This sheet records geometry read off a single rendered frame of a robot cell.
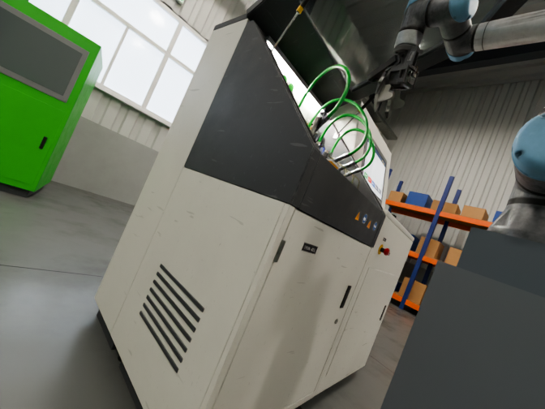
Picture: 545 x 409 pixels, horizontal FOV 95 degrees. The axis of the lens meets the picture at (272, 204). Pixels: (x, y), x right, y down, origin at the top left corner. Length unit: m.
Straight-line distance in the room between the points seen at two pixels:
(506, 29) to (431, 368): 0.90
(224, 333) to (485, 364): 0.55
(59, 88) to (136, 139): 1.76
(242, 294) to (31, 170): 2.79
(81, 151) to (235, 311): 4.17
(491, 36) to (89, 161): 4.51
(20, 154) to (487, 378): 3.31
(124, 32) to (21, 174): 2.62
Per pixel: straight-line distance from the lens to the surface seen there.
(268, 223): 0.66
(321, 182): 0.72
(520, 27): 1.06
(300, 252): 0.74
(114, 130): 4.72
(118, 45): 4.85
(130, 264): 1.22
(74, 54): 3.28
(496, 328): 0.67
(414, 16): 1.06
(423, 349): 0.69
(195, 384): 0.82
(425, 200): 6.65
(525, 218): 0.75
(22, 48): 3.31
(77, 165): 4.67
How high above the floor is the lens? 0.75
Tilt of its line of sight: 2 degrees up
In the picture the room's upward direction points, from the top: 23 degrees clockwise
